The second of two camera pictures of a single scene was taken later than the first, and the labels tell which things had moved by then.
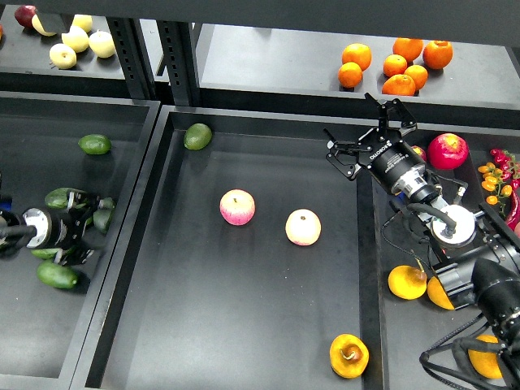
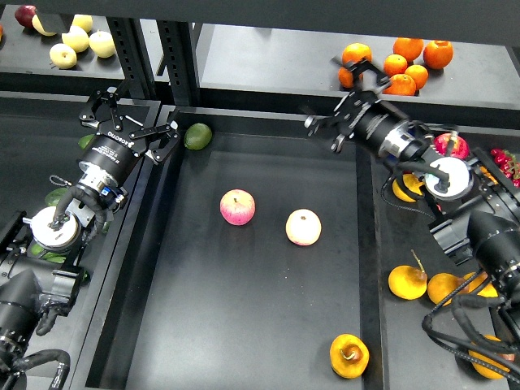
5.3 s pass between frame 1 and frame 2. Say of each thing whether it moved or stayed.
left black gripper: moved
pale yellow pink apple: stayed
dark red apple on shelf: stayed
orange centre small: stayed
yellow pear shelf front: stayed
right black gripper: moved
